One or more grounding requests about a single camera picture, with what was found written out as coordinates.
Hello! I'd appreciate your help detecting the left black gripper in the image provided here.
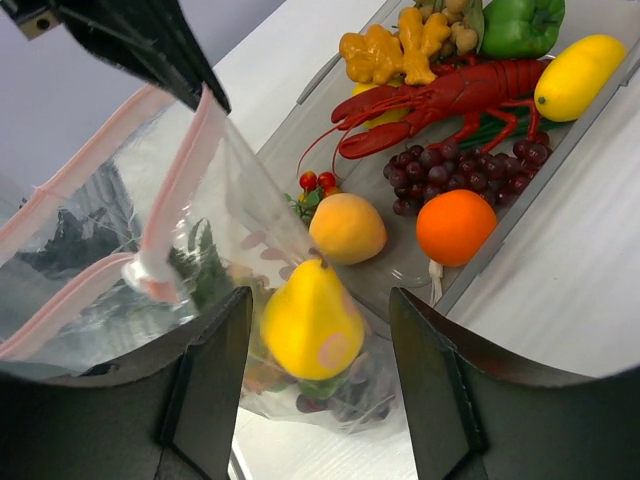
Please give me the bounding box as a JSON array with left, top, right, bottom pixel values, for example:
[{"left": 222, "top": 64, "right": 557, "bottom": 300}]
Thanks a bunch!
[{"left": 0, "top": 0, "right": 231, "bottom": 113}]

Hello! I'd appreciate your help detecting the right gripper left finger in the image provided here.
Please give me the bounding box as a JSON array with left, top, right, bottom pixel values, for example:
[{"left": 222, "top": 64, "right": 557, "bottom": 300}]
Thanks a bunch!
[{"left": 1, "top": 317, "right": 240, "bottom": 479}]

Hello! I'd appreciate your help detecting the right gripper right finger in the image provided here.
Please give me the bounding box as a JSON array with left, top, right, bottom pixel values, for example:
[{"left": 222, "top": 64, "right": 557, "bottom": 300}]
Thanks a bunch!
[{"left": 389, "top": 288, "right": 639, "bottom": 479}]

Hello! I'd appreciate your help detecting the clear zip top bag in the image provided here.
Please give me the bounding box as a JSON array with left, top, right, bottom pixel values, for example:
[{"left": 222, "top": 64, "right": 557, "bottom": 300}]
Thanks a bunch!
[{"left": 1, "top": 86, "right": 404, "bottom": 438}]

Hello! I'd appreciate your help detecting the red grape bunch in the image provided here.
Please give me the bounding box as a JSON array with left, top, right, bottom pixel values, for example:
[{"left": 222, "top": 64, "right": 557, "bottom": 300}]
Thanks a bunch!
[
  {"left": 383, "top": 132, "right": 552, "bottom": 216},
  {"left": 296, "top": 353, "right": 396, "bottom": 426}
]

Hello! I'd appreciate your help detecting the orange spiky pineapple fruit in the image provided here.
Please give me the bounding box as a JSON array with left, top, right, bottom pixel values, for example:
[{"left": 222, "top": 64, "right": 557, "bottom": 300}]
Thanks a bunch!
[{"left": 169, "top": 219, "right": 270, "bottom": 393}]

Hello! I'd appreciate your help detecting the clear plastic food bin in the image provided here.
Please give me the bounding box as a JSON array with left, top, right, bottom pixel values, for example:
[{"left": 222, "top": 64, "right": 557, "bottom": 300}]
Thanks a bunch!
[{"left": 249, "top": 0, "right": 640, "bottom": 319}]

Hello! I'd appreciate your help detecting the white green onion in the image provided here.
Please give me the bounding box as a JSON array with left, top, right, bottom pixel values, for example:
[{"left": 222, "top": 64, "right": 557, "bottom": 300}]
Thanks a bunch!
[{"left": 429, "top": 260, "right": 444, "bottom": 307}]

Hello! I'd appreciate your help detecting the yellow ginger root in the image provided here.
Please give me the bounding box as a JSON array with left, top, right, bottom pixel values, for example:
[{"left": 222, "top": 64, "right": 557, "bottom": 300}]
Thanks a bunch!
[{"left": 339, "top": 7, "right": 451, "bottom": 85}]

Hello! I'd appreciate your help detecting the cherry tomato sprig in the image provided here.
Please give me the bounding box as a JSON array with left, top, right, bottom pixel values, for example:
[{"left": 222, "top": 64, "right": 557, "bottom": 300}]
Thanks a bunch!
[{"left": 284, "top": 171, "right": 341, "bottom": 227}]

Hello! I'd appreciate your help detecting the small yellow fruit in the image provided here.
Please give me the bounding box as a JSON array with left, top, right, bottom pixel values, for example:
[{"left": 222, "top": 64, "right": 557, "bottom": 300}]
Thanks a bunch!
[{"left": 309, "top": 193, "right": 388, "bottom": 265}]

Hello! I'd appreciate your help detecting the yellow lemon under ginger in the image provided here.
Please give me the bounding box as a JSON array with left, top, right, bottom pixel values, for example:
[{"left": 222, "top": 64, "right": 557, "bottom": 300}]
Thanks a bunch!
[{"left": 352, "top": 77, "right": 411, "bottom": 130}]

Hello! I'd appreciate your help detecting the green bean bundle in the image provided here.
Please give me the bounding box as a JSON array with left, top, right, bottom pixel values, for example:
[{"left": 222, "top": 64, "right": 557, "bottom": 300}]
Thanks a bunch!
[{"left": 459, "top": 107, "right": 564, "bottom": 149}]

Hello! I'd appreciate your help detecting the tan grape bunch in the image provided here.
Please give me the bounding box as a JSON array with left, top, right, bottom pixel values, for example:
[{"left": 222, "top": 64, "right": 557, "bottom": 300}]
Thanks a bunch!
[{"left": 414, "top": 0, "right": 485, "bottom": 59}]

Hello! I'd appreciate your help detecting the red lobster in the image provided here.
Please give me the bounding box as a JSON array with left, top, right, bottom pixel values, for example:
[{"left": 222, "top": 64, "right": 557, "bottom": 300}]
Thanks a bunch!
[{"left": 326, "top": 56, "right": 551, "bottom": 160}]

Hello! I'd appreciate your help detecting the green bell pepper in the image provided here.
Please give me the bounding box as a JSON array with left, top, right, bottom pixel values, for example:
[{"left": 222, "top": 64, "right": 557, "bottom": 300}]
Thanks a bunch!
[{"left": 480, "top": 0, "right": 565, "bottom": 60}]

